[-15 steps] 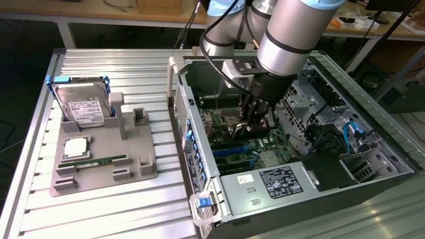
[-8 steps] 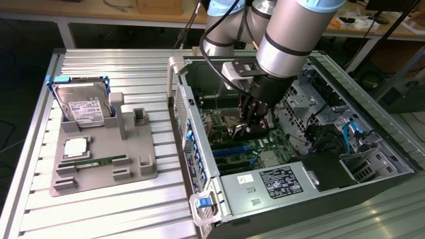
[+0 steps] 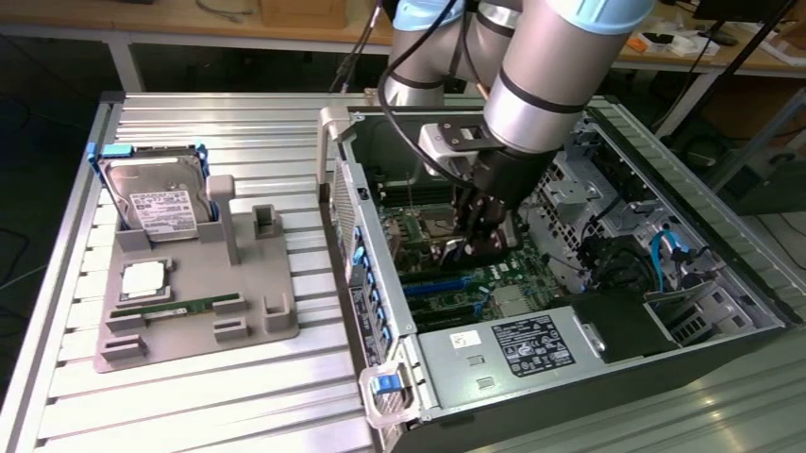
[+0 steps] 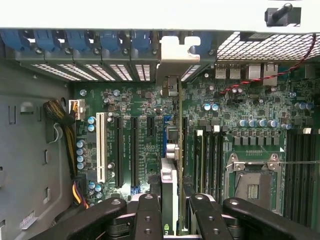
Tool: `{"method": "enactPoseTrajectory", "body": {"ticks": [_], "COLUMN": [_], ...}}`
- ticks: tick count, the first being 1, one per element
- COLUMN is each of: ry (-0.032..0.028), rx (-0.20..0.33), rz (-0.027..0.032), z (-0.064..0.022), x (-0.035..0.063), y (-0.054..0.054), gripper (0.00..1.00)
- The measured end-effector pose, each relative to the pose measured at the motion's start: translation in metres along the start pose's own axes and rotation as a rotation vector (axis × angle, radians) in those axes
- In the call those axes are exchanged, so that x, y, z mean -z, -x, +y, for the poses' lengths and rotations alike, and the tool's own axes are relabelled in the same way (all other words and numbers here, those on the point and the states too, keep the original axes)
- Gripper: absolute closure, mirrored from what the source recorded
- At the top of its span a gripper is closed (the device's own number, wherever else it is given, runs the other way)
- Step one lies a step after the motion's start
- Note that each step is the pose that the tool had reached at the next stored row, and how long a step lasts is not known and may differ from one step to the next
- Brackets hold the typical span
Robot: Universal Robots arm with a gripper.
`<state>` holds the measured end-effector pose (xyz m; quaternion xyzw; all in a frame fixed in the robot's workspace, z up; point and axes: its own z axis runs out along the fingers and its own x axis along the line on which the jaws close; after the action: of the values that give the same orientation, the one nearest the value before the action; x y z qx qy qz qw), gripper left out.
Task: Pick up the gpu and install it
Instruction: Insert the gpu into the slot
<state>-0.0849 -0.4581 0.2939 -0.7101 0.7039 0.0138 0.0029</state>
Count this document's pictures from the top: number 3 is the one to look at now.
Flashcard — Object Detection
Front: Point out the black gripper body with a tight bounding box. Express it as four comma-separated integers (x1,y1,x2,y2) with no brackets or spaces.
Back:
471,149,559,209

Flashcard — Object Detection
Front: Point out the black graphics card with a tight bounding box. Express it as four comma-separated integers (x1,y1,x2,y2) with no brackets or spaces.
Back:
438,225,525,274

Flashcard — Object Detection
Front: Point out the CPU socket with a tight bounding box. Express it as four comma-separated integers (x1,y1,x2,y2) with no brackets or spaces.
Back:
414,207,459,243

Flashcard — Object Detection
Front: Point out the silver disk bay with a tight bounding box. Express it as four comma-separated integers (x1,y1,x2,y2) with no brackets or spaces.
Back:
534,150,631,246

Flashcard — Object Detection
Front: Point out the green motherboard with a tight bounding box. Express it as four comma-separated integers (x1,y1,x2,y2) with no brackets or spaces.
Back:
377,181,569,334

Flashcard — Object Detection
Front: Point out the blue expansion slot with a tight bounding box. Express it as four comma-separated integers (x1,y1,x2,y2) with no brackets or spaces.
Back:
401,276,473,297

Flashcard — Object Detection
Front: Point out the silver chipset heatsink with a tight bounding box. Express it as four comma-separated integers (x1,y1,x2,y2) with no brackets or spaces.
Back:
490,285,534,316

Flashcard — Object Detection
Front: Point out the black expansion slot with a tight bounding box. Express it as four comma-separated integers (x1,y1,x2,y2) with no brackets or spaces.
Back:
413,302,481,331

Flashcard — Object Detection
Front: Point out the black plastic shroud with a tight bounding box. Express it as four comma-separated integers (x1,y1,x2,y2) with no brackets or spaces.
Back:
570,292,682,364

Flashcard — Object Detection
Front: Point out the grey power supply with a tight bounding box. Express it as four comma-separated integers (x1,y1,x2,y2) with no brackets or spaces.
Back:
414,305,606,411

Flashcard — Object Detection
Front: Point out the orange and white device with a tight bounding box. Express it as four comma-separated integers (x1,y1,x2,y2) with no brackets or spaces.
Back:
631,31,670,54

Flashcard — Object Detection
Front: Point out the white plastic part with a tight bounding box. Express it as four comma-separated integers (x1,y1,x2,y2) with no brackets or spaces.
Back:
666,32,724,58

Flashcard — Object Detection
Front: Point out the black open PC case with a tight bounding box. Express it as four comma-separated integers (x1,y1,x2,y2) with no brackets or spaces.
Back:
317,104,798,453

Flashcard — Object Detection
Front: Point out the black slanted pole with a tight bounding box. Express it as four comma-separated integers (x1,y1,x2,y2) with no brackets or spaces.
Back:
650,0,800,136

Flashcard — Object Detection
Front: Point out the wooden workbench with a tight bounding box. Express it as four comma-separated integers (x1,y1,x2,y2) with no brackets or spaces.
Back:
614,18,806,112
0,0,395,93

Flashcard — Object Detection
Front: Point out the grey parts rack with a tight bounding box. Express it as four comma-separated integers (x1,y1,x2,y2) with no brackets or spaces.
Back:
92,173,303,374

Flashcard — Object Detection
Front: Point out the green RAM stick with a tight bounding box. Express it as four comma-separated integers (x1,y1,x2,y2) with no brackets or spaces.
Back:
111,294,242,318

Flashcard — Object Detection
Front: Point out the black monitor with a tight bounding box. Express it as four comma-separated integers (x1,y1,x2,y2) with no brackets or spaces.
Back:
692,0,806,23

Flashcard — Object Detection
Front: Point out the silver hard disk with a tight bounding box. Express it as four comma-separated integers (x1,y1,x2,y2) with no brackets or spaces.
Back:
103,153,212,244

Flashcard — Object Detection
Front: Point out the silver CPU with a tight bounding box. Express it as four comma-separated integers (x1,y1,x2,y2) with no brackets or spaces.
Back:
122,263,171,298

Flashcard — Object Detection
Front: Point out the blue disk carrier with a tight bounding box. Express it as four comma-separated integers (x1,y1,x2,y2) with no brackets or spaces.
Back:
86,139,219,223

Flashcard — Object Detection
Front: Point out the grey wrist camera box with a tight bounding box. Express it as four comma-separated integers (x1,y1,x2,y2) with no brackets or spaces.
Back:
417,122,505,178

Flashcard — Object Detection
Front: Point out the black wire bundle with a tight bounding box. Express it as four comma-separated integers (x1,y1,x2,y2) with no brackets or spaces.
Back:
578,235,650,289

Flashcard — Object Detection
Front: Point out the blue wire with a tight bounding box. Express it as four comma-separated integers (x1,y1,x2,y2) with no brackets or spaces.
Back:
648,227,688,296

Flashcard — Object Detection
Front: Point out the plain grey case handle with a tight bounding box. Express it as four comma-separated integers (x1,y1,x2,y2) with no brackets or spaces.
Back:
318,106,365,143

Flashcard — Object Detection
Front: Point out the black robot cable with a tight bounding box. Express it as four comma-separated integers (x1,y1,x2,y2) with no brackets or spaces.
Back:
326,0,481,188

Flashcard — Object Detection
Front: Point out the grey handle with blue latch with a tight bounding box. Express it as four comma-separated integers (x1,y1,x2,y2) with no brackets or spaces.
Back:
357,361,421,428

